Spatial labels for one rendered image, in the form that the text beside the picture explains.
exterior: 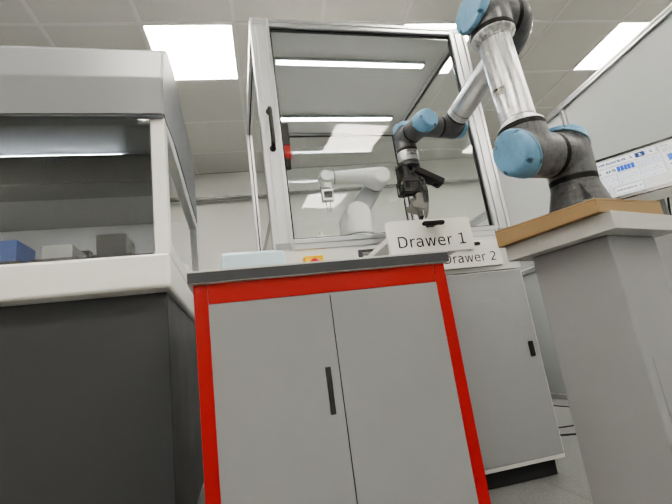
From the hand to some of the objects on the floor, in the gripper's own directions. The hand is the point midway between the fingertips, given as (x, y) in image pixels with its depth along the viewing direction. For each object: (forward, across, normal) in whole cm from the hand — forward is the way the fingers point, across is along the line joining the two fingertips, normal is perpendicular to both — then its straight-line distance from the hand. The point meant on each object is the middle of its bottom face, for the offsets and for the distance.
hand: (424, 216), depth 152 cm
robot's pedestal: (+97, +46, +20) cm, 109 cm away
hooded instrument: (+97, -57, -177) cm, 210 cm away
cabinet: (+98, -69, 0) cm, 120 cm away
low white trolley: (+97, +9, -46) cm, 108 cm away
